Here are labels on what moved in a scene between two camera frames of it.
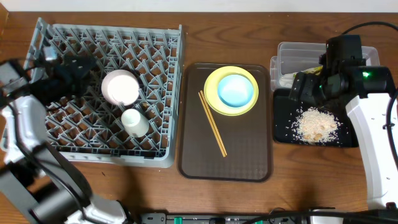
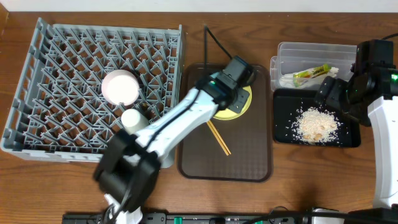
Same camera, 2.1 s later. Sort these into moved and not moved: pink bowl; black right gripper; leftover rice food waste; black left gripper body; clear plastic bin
Moved: black right gripper; black left gripper body
Not moved: pink bowl; clear plastic bin; leftover rice food waste
